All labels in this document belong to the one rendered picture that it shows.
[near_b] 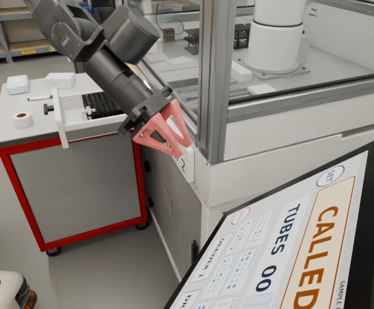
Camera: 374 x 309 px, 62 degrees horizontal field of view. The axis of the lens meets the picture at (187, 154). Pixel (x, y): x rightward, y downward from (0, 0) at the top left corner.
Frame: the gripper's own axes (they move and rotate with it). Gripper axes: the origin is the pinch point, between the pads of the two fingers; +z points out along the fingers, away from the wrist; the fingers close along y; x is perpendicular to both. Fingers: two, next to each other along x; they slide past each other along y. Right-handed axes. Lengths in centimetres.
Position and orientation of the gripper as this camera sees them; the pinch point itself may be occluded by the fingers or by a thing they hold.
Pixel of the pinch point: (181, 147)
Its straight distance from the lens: 51.3
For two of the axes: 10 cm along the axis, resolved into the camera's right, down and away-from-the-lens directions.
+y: 4.7, -5.2, 7.2
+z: 6.9, 7.2, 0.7
